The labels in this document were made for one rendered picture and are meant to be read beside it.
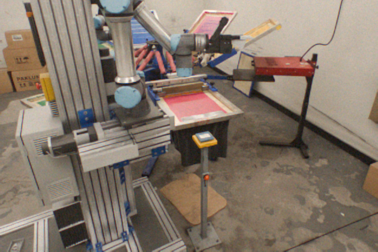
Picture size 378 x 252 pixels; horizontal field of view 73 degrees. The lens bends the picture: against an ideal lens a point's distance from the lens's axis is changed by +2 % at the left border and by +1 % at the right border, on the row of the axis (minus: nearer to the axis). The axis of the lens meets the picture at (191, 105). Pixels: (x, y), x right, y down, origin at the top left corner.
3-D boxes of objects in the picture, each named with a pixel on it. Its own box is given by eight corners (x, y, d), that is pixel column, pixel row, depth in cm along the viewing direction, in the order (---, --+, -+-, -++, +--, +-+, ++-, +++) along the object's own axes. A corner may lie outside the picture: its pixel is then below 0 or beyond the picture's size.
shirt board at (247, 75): (270, 76, 315) (270, 69, 312) (274, 87, 279) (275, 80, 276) (165, 72, 335) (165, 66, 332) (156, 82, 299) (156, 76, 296)
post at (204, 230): (221, 243, 206) (227, 142, 166) (196, 252, 199) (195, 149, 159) (209, 222, 225) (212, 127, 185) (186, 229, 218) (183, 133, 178)
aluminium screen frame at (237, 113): (243, 116, 200) (244, 112, 198) (172, 131, 181) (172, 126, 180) (203, 84, 267) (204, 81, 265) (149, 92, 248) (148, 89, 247)
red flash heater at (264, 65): (304, 66, 307) (306, 56, 302) (315, 78, 266) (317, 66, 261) (252, 64, 316) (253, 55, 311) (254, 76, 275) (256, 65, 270)
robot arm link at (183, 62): (191, 71, 127) (191, 49, 122) (192, 78, 117) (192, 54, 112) (176, 71, 127) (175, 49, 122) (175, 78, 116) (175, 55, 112)
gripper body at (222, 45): (230, 52, 119) (204, 52, 119) (230, 32, 117) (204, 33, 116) (233, 53, 112) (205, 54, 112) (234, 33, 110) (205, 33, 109)
